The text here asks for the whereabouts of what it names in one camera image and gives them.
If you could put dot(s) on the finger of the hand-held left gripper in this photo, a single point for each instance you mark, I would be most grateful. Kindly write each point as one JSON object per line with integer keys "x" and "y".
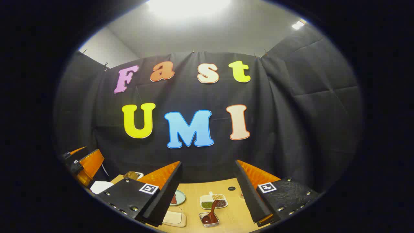
{"x": 90, "y": 165}
{"x": 72, "y": 152}

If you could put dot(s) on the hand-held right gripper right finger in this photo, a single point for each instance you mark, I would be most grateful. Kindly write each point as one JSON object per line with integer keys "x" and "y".
{"x": 250, "y": 194}

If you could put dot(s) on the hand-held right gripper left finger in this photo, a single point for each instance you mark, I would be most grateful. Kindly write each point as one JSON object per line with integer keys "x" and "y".
{"x": 163, "y": 197}

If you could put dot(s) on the clear rice container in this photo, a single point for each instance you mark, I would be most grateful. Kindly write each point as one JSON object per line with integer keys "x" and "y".
{"x": 174, "y": 217}

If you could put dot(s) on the white rice cooker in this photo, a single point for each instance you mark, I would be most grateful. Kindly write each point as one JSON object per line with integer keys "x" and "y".
{"x": 101, "y": 187}

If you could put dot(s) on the brown wooden spoon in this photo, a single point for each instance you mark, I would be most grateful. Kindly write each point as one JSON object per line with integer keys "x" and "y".
{"x": 212, "y": 212}

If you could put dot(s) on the clear chopstick holder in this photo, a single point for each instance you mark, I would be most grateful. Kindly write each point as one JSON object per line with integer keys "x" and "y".
{"x": 213, "y": 223}

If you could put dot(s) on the red meat piece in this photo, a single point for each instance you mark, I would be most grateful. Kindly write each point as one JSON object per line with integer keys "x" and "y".
{"x": 174, "y": 199}

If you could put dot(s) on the pale green plate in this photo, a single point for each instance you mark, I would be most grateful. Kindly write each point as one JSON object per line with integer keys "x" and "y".
{"x": 180, "y": 196}

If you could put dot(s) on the white toaster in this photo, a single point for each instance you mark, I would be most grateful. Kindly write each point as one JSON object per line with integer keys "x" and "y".
{"x": 139, "y": 175}

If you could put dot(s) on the brown bread slice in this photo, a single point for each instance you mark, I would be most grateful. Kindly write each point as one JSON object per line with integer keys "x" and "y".
{"x": 131, "y": 175}

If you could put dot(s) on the white divided grain dish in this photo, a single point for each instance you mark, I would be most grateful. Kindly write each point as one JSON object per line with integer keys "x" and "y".
{"x": 210, "y": 199}

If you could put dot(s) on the black backdrop cloth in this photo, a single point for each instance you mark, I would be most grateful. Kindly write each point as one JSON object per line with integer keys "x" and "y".
{"x": 291, "y": 129}

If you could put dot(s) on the ceiling light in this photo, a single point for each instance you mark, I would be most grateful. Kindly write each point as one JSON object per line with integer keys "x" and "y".
{"x": 189, "y": 8}
{"x": 298, "y": 25}

